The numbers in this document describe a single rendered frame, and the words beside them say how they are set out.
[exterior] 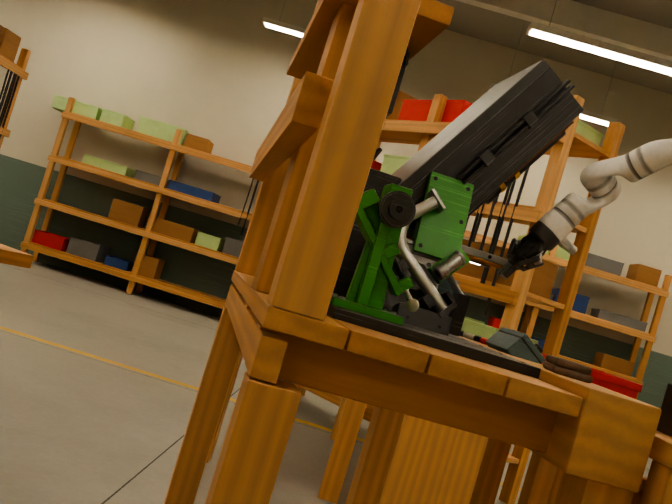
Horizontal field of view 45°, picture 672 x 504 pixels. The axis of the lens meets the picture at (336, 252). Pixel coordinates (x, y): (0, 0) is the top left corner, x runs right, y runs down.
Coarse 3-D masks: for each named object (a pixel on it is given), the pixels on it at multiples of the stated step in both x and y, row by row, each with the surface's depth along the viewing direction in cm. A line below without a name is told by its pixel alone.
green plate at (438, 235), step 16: (432, 176) 201; (448, 192) 201; (464, 192) 202; (448, 208) 200; (464, 208) 201; (416, 224) 205; (432, 224) 198; (448, 224) 199; (464, 224) 200; (416, 240) 196; (432, 240) 197; (448, 240) 198; (432, 256) 196
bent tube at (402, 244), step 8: (432, 192) 196; (424, 200) 196; (432, 200) 195; (440, 200) 195; (416, 208) 194; (424, 208) 194; (432, 208) 195; (440, 208) 196; (416, 216) 194; (400, 240) 191; (400, 248) 191; (408, 248) 192; (400, 256) 191; (408, 256) 190; (408, 264) 190; (416, 264) 190; (416, 272) 190; (424, 272) 191; (416, 280) 191; (424, 280) 190; (424, 288) 190; (432, 288) 190; (432, 296) 190; (440, 296) 190; (440, 304) 190
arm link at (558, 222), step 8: (552, 208) 200; (544, 216) 199; (552, 216) 197; (560, 216) 196; (544, 224) 197; (552, 224) 196; (560, 224) 196; (568, 224) 196; (560, 232) 196; (568, 232) 197; (560, 240) 198; (568, 240) 200; (568, 248) 199; (576, 248) 199
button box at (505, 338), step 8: (504, 328) 199; (496, 336) 198; (504, 336) 194; (512, 336) 191; (520, 336) 188; (488, 344) 199; (496, 344) 193; (504, 344) 190; (512, 344) 186; (520, 344) 186; (528, 344) 187; (504, 352) 189; (512, 352) 186; (520, 352) 186; (528, 352) 187; (536, 352) 187; (536, 360) 187; (544, 360) 187
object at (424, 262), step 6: (408, 240) 198; (408, 246) 197; (414, 252) 196; (396, 258) 196; (420, 258) 197; (426, 258) 198; (432, 258) 197; (420, 264) 197; (426, 264) 196; (432, 264) 197; (426, 270) 197; (396, 276) 195; (414, 282) 195; (432, 282) 196; (414, 288) 195
